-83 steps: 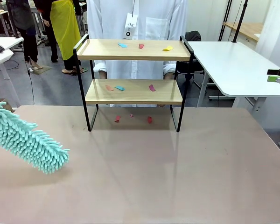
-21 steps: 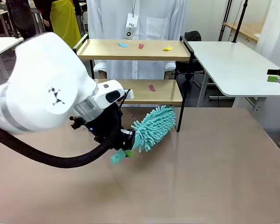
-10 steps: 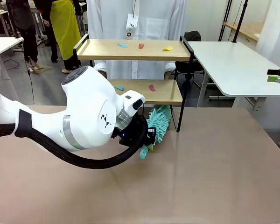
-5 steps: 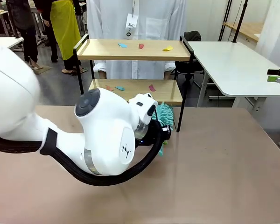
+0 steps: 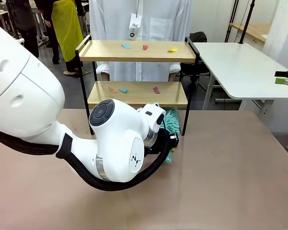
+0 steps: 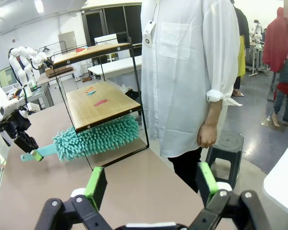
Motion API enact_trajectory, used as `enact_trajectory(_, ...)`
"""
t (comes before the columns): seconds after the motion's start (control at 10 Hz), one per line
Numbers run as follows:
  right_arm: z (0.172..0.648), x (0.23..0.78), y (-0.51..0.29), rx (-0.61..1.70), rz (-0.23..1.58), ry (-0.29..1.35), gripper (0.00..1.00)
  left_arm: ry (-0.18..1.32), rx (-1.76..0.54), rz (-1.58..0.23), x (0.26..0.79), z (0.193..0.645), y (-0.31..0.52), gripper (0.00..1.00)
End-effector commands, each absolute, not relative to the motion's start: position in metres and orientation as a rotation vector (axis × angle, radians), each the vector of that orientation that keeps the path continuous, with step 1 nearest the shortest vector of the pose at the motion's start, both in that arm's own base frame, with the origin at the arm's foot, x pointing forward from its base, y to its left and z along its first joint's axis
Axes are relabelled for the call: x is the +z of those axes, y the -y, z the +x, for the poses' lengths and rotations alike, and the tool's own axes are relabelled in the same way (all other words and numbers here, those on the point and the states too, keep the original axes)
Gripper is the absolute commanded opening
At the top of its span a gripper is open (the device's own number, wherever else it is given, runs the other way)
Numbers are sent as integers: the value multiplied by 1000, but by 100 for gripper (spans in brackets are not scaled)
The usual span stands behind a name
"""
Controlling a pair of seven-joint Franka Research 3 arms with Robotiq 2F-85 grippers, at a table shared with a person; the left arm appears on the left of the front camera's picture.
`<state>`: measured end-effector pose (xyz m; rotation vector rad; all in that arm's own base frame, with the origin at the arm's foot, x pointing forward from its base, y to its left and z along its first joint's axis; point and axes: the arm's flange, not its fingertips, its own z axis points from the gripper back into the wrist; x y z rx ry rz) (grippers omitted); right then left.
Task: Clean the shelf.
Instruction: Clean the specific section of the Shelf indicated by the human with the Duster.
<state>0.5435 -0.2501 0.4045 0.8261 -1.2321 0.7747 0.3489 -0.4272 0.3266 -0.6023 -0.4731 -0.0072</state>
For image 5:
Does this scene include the person in yellow apron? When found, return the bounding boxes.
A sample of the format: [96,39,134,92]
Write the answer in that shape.
[35,0,92,78]

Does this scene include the black tripod legs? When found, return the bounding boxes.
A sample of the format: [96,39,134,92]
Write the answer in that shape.
[225,0,240,43]

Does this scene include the wooden background desk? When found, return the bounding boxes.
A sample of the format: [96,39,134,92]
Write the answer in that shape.
[229,23,272,44]

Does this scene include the person in white coat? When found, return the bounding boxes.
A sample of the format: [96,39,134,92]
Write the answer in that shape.
[88,0,195,82]

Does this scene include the black office chair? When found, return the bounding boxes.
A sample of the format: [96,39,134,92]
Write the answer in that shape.
[181,31,216,83]

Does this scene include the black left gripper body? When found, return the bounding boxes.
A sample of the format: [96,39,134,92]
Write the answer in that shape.
[157,128,180,157]

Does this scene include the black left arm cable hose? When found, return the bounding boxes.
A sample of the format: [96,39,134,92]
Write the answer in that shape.
[0,126,170,192]

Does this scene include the two-tier wooden shelf black frame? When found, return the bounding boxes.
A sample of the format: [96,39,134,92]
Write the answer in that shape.
[74,34,200,136]

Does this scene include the black stand pole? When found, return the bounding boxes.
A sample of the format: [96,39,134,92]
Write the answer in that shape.
[239,0,256,44]

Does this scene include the white name badge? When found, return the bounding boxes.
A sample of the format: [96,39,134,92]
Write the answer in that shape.
[128,13,143,41]

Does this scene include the white side table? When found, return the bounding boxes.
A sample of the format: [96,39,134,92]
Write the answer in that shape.
[191,42,288,118]

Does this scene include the teal chenille duster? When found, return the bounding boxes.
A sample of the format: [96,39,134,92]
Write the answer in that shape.
[161,107,181,166]

